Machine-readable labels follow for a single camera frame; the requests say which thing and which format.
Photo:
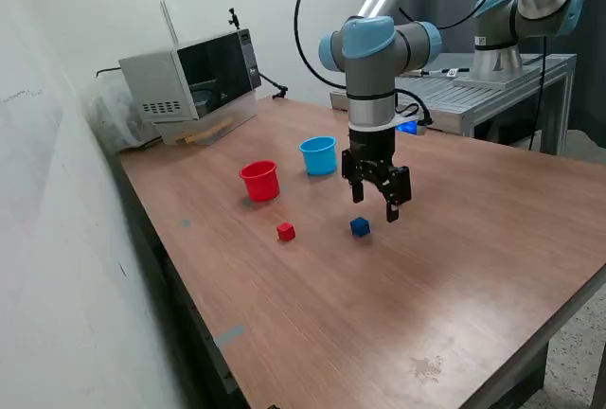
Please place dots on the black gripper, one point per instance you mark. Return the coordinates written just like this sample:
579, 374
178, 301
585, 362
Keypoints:
371, 144

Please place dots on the blue cube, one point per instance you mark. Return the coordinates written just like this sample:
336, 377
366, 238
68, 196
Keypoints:
360, 227

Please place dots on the red cube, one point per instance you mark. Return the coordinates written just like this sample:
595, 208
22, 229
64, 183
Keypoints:
286, 232

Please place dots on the aluminium robot base table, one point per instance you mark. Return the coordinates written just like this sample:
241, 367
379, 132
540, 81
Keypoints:
473, 96

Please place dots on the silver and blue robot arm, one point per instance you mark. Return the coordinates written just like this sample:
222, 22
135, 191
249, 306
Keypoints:
369, 77

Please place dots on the blue plastic cup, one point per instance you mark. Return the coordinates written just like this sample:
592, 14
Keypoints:
319, 160

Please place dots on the red plastic cup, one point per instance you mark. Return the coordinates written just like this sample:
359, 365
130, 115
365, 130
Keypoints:
260, 186

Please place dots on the white tag with red mark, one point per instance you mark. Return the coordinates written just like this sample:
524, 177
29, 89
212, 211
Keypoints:
453, 72

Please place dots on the grey tape strip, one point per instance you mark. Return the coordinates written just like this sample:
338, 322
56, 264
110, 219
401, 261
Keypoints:
229, 335

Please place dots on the silver microwave oven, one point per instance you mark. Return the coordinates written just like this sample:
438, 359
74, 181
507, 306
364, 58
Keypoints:
156, 77

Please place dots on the thin metal rod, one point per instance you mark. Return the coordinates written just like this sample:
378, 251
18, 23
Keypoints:
168, 21

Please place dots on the clear plastic bag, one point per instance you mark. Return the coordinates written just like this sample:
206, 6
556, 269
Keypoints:
109, 115

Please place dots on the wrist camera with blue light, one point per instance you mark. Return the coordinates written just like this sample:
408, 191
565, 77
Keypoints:
416, 127

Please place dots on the small black camera mount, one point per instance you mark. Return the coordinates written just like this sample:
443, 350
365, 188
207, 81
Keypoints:
232, 18

